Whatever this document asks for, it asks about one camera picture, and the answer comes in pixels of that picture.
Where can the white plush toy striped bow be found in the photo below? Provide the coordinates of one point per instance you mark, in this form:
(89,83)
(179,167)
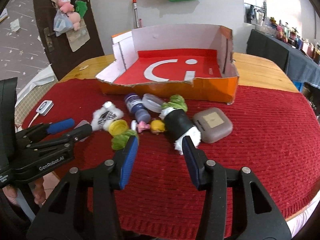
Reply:
(106,116)

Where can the green plush toy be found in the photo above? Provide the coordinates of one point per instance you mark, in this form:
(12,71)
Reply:
(81,8)

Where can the side table blue cloth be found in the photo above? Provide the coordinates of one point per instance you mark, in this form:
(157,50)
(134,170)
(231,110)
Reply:
(275,52)

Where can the purple paint bottle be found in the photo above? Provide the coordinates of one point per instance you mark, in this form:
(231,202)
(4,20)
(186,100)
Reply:
(136,107)

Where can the small cardboard scrap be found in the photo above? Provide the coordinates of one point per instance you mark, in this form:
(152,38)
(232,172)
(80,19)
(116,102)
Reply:
(84,67)

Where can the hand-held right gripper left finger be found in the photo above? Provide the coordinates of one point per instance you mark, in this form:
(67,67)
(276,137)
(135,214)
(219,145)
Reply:
(128,160)

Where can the black white plush roll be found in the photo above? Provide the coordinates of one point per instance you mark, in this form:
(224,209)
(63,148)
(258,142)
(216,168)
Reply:
(178,123)

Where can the pink pig plush toy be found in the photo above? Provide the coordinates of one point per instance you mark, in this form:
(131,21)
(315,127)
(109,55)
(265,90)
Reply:
(65,5)

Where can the orange cardboard box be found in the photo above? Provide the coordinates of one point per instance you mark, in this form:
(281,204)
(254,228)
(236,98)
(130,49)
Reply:
(175,65)

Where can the clear plastic bag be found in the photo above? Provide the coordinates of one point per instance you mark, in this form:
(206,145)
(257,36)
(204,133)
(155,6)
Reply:
(61,23)

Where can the grey plastic case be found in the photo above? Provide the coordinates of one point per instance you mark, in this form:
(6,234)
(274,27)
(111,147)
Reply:
(212,125)

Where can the row of bottles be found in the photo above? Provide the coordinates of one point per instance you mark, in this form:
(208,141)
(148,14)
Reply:
(295,33)

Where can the pale pink plush toy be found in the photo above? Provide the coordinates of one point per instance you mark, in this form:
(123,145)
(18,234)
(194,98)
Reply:
(74,21)

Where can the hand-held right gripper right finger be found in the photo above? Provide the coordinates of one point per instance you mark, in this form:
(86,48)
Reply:
(192,162)

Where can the pink stick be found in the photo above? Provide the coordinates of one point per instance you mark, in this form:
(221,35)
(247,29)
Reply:
(140,23)

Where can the small blonde doll figure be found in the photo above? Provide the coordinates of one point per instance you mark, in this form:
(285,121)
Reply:
(157,126)

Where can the yellow plastic lid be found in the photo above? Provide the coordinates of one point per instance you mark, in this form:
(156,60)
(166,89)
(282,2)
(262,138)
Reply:
(118,127)

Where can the white square device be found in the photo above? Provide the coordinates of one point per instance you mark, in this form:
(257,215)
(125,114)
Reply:
(44,107)

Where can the person's left hand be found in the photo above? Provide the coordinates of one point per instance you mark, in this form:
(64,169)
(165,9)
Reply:
(38,192)

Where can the red knitted mat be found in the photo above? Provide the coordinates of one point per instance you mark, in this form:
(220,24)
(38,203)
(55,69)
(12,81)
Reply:
(250,167)

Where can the brown paper bag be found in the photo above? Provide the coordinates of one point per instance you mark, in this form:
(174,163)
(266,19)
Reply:
(78,40)

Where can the dark brown door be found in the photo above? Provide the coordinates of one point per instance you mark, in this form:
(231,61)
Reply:
(95,30)

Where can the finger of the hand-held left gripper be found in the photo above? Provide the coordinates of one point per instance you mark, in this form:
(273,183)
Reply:
(82,131)
(60,126)

